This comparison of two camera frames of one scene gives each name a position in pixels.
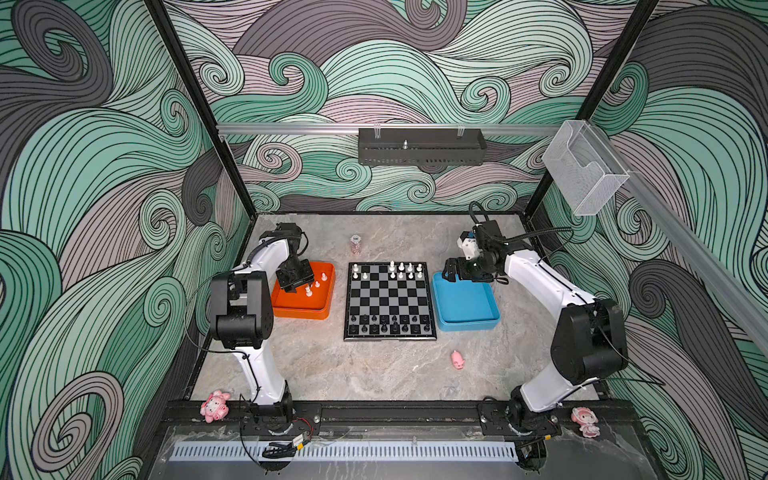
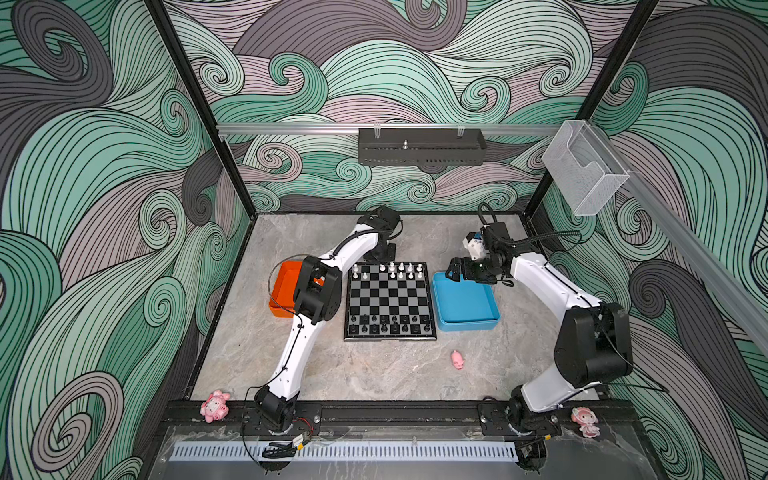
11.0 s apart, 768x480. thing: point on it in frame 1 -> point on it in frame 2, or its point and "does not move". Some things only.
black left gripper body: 295,274 -> 383,256
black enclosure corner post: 629,40 does not move
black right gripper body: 475,269 does not move
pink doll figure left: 215,406 does not move
